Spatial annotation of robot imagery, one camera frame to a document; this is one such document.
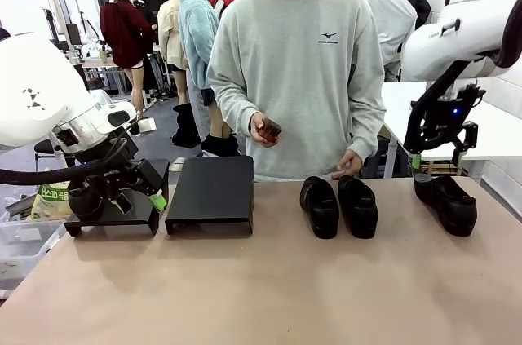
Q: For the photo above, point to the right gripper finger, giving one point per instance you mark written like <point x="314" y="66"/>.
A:
<point x="469" y="135"/>
<point x="416" y="159"/>

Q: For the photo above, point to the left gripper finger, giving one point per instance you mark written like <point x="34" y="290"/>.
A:
<point x="153" y="188"/>
<point x="122" y="204"/>

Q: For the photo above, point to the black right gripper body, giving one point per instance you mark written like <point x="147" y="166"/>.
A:
<point x="448" y="116"/>

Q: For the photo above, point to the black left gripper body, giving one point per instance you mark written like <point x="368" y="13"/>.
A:
<point x="118" y="180"/>

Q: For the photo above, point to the black leather loafer shoe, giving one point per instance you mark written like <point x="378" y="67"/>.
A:
<point x="361" y="208"/>
<point x="83" y="204"/>
<point x="320" y="208"/>
<point x="448" y="204"/>

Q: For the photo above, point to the brown shoe brush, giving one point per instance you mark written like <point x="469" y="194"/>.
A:
<point x="271" y="131"/>

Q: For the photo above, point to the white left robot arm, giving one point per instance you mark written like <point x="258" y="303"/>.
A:
<point x="36" y="88"/>

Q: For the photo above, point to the person's right forearm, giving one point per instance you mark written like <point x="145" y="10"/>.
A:
<point x="232" y="108"/>

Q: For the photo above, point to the person's left forearm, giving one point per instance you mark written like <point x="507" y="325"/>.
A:
<point x="367" y="125"/>

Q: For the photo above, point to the black metal shoe stand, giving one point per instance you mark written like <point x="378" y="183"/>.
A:
<point x="140" y="218"/>
<point x="212" y="190"/>

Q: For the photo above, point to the person's left hand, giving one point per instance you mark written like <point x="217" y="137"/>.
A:
<point x="351" y="163"/>

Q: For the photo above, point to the person's right hand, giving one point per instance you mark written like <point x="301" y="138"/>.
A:
<point x="256" y="126"/>

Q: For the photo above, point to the white side table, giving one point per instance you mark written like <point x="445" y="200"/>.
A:
<point x="395" y="108"/>

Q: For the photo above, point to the tall black boots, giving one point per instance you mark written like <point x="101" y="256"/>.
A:
<point x="185" y="125"/>

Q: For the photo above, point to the green yellow snack bag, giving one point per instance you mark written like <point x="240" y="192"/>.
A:
<point x="51" y="204"/>

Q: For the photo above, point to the short black boots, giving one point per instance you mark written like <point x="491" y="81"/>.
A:
<point x="220" y="145"/>

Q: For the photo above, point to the clear plastic storage bin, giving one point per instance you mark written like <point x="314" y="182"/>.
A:
<point x="24" y="243"/>

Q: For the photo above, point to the mannequin in white shirt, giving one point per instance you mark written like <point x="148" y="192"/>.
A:
<point x="387" y="14"/>

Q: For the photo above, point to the mannequin in maroon sweater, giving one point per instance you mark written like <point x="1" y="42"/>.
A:
<point x="122" y="31"/>

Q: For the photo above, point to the mannequin in beige jacket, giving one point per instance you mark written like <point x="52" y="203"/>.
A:
<point x="169" y="31"/>

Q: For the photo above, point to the mannequin in light blue fleece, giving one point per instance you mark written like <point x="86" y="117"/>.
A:
<point x="195" y="35"/>

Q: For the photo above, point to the person in grey sweatshirt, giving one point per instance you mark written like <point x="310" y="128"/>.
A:
<point x="293" y="35"/>

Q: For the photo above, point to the background person in black cap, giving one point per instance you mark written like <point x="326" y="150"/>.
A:
<point x="140" y="6"/>

